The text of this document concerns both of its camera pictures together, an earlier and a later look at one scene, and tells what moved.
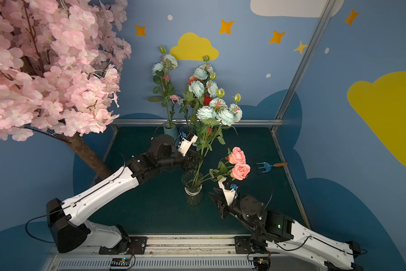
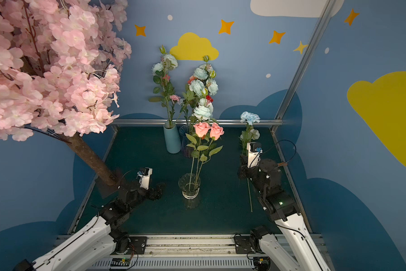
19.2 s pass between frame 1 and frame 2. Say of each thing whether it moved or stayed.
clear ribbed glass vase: moved
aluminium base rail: stayed
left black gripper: moved
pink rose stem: moved
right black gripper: moved
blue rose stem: moved
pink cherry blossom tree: stayed
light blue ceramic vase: stayed
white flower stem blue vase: stayed
